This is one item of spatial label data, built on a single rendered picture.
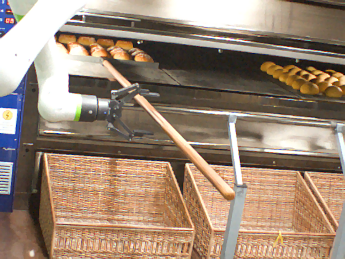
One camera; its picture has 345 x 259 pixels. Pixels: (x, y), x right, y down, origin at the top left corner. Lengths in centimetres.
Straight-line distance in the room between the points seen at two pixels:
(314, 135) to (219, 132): 47
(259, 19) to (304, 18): 22
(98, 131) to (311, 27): 104
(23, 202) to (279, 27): 135
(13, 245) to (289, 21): 152
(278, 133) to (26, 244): 126
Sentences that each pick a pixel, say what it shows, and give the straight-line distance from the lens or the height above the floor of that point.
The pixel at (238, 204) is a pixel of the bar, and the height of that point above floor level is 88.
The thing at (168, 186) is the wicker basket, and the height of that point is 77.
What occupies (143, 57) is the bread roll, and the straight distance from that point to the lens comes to 368.
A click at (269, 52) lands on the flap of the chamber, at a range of 323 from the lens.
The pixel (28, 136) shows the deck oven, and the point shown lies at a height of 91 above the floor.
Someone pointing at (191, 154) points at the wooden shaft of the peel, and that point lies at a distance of 221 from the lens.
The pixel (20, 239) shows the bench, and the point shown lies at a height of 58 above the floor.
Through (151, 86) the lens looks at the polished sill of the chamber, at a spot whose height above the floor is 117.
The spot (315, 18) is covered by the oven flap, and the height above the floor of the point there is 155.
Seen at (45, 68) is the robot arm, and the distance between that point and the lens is 258.
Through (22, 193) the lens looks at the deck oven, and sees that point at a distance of 331.
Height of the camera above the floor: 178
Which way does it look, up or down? 14 degrees down
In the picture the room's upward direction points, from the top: 9 degrees clockwise
